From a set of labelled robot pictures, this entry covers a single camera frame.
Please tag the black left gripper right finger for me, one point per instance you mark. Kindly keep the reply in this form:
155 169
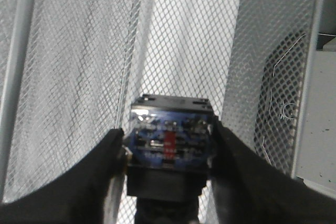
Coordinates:
247 189

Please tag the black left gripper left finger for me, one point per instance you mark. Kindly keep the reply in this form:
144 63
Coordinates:
78 195

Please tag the red emergency stop push button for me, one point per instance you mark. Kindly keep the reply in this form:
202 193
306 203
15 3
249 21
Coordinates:
171 147

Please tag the mesh rack tray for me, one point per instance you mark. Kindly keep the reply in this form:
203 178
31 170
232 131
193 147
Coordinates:
70 70

